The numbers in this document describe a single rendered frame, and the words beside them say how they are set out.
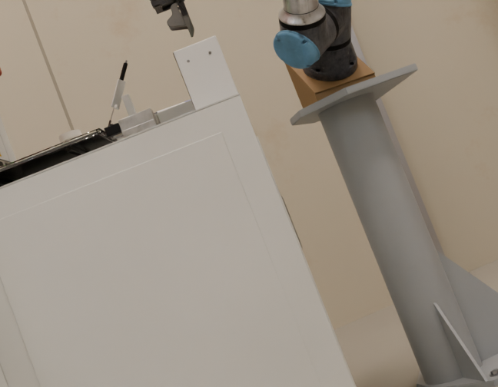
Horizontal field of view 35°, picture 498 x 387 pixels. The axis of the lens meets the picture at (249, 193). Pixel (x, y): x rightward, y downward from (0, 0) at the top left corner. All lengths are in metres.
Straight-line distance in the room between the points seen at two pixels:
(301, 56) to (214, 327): 0.75
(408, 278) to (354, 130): 0.41
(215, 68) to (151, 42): 2.35
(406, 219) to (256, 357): 0.73
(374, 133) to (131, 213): 0.81
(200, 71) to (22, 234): 0.48
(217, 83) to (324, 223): 2.37
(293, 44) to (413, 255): 0.63
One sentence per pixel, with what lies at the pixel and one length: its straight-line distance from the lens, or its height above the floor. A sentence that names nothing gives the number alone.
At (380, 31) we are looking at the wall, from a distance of 4.24.
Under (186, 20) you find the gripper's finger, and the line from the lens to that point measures 2.04.
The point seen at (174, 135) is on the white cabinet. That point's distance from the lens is 1.55.
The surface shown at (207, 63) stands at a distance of 1.62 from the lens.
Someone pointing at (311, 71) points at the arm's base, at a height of 0.91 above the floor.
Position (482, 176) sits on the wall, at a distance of 4.28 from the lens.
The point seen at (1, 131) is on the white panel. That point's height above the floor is 1.07.
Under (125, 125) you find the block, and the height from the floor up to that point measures 0.89.
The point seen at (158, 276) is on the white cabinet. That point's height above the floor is 0.54.
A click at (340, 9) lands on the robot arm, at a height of 1.01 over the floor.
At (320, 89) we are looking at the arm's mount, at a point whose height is 0.85.
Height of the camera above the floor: 0.54
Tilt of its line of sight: 4 degrees up
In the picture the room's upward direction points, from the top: 21 degrees counter-clockwise
